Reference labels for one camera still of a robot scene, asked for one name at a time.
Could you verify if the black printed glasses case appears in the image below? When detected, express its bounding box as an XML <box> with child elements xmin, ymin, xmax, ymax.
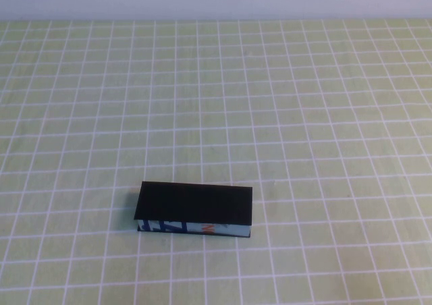
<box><xmin>134</xmin><ymin>180</ymin><xmax>254</xmax><ymax>240</ymax></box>

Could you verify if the green checked tablecloth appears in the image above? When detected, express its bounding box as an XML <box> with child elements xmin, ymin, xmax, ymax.
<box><xmin>0</xmin><ymin>18</ymin><xmax>432</xmax><ymax>305</ymax></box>

